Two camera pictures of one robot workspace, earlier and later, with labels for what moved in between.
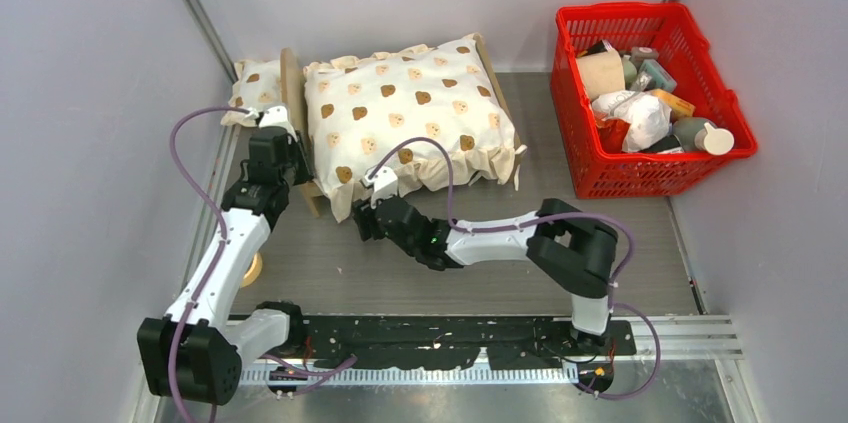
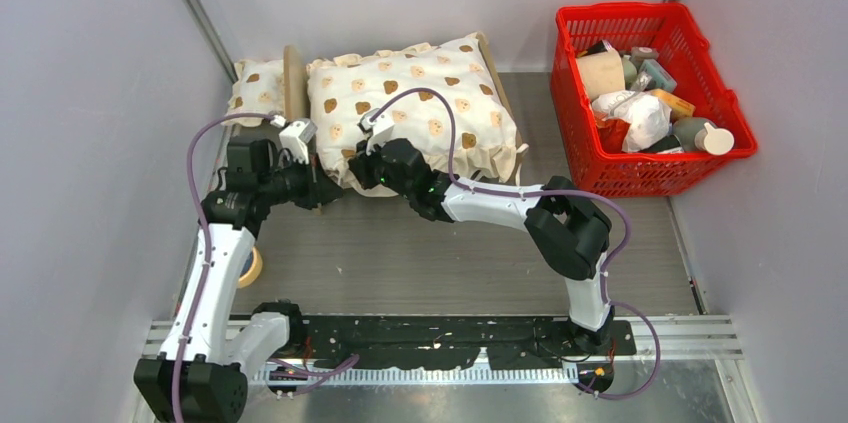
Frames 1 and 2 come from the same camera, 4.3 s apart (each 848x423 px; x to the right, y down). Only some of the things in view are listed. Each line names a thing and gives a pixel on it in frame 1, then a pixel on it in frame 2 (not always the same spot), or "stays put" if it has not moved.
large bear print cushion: [362, 106] stays put
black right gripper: [365, 214] → [362, 164]
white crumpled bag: [648, 117] stays put
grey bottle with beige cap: [702, 134] stays put
